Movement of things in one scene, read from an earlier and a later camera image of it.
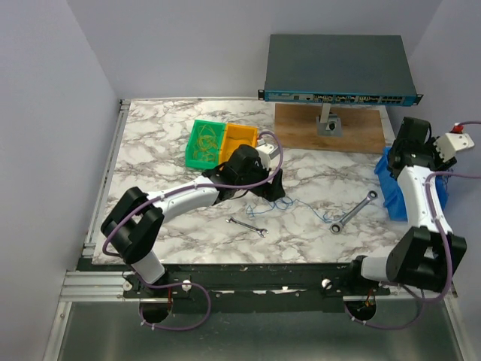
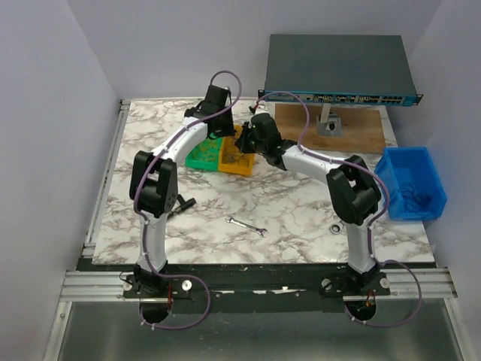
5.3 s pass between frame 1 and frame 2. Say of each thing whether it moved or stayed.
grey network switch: stayed
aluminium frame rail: stayed
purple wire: moved
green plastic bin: stayed
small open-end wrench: stayed
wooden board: stayed
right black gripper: moved
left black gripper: moved
